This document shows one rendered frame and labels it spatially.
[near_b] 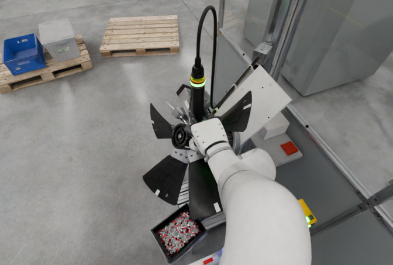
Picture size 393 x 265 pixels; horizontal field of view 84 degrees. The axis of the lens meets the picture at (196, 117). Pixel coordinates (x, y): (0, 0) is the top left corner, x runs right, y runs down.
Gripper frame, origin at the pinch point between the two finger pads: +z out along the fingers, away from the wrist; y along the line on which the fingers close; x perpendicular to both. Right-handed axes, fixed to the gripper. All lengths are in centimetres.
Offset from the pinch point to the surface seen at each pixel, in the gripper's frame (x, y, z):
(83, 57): -136, -74, 261
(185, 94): -34, 9, 42
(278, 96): -12.7, 41.2, 5.6
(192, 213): -30.9, -10.7, -22.4
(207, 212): -28.8, -5.6, -24.7
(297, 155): -60, 63, -6
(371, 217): -53, 70, -49
